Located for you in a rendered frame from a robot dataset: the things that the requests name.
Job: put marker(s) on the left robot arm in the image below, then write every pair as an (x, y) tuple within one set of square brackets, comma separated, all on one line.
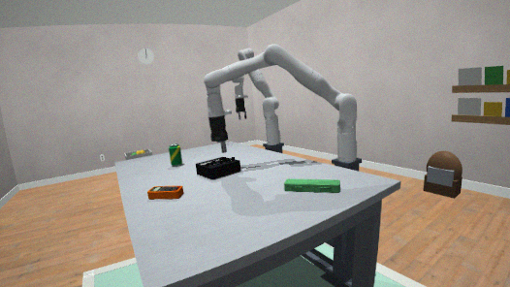
[(346, 104)]

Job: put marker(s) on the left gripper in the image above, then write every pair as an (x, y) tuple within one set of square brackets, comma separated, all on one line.
[(216, 116)]

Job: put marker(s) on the green drink can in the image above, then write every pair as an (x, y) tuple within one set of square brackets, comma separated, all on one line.
[(175, 155)]

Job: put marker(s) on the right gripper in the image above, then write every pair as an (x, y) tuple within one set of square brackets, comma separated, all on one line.
[(240, 103)]

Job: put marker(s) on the orange pocket multimeter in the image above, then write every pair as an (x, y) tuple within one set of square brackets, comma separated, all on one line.
[(161, 192)]

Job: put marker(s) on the green rectangular block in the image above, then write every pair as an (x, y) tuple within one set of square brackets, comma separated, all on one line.
[(312, 185)]

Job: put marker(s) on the black lighting desk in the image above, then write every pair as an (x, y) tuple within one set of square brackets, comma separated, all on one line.
[(227, 166)]

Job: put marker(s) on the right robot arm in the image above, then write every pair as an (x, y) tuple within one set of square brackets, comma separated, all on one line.
[(269, 104)]

